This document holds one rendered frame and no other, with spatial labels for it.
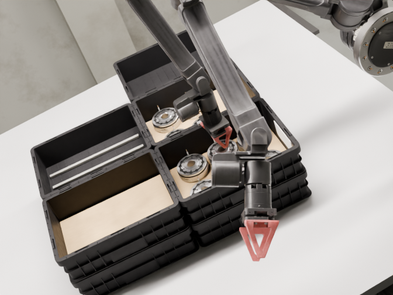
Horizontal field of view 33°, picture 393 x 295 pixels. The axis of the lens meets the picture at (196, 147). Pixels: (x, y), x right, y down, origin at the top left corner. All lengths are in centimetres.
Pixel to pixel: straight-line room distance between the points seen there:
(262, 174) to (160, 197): 80
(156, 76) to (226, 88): 125
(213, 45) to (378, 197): 87
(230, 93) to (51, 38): 275
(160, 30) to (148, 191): 56
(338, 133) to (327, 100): 19
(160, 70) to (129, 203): 72
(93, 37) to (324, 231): 230
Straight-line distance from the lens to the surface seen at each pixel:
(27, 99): 423
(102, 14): 391
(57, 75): 420
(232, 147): 214
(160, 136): 235
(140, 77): 269
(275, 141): 216
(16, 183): 271
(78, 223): 218
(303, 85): 256
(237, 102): 141
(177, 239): 202
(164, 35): 190
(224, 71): 143
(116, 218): 213
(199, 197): 193
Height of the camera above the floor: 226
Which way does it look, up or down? 40 degrees down
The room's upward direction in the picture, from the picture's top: 22 degrees counter-clockwise
